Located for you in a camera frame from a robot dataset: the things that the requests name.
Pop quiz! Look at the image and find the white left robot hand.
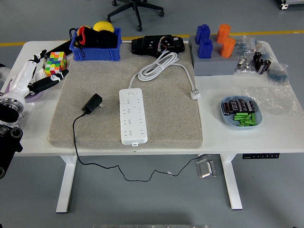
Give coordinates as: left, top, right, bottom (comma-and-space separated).
2, 49, 70, 98

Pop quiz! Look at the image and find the black power adapter with cord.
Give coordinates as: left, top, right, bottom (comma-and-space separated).
72, 93, 206, 182

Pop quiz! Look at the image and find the white power strip with cable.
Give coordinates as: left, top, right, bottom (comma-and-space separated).
119, 51, 201, 146

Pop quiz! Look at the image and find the purple tray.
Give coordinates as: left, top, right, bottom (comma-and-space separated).
4, 76, 45, 103

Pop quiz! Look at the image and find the colourful puzzle cube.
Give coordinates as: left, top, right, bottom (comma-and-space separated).
44, 51, 68, 77

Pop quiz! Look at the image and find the black flat box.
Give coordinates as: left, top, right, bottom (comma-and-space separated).
42, 39, 73, 69

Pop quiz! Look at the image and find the blue plastic bin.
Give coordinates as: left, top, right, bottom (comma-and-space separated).
69, 28, 123, 62

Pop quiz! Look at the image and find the black cloth with red trim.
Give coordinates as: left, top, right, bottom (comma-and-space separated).
69, 25, 119, 57

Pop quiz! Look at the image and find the yellow ball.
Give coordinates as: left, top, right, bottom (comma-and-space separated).
92, 20, 114, 33

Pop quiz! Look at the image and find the white table leg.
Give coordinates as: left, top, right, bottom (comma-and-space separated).
56, 155, 78, 213
219, 153, 243, 211

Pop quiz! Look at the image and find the black office chair base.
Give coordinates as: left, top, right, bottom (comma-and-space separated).
106, 0, 165, 32

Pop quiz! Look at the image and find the grey-brown mat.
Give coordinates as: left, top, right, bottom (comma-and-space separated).
47, 42, 204, 150

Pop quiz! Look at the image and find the blue bottle-shaped block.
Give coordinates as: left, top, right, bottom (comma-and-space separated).
195, 23, 211, 45
198, 38, 214, 59

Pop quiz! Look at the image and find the grey block base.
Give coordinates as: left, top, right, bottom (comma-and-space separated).
189, 34, 240, 76

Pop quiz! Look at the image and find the metal foot pedal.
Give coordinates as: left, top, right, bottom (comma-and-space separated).
196, 158, 217, 179

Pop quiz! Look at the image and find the orange cylinder block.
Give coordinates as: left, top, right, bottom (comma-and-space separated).
215, 23, 231, 44
219, 37, 237, 58

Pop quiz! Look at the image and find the light blue tray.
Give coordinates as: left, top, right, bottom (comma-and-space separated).
220, 95, 263, 131

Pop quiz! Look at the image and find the clear bag of metal parts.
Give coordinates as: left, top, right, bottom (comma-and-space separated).
234, 56, 257, 77

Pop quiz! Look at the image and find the clear bag of blue resistors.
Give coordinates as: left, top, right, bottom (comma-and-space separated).
237, 35, 257, 57

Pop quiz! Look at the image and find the black table control panel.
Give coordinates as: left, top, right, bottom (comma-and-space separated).
242, 153, 280, 160

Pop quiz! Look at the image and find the large empty clear bag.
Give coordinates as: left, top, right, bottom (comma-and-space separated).
241, 85, 304, 117

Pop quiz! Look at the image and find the clear bag of blue parts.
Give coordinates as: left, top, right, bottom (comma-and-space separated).
267, 63, 290, 86

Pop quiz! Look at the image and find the white cart with wheel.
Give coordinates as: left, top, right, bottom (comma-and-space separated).
276, 0, 304, 10

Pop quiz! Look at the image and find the black electronic device with wires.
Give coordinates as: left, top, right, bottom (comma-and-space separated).
131, 34, 185, 57

